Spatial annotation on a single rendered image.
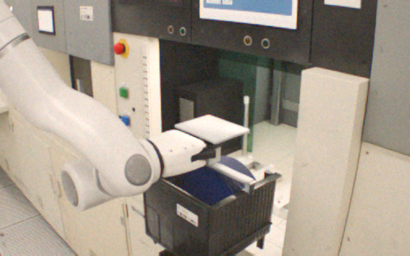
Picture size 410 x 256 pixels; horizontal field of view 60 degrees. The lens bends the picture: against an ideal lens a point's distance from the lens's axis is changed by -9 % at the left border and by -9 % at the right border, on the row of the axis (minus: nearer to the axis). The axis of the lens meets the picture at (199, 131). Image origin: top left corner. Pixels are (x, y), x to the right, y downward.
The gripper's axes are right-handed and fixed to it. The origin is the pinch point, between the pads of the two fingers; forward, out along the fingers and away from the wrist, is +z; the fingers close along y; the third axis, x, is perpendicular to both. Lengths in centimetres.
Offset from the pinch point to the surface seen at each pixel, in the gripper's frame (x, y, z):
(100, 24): 17, -68, 14
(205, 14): 22.9, -17.2, 14.9
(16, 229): -126, -183, -6
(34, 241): -126, -163, 0
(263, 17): 23.6, 0.6, 15.1
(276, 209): -36, -5, 35
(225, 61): -2, -57, 65
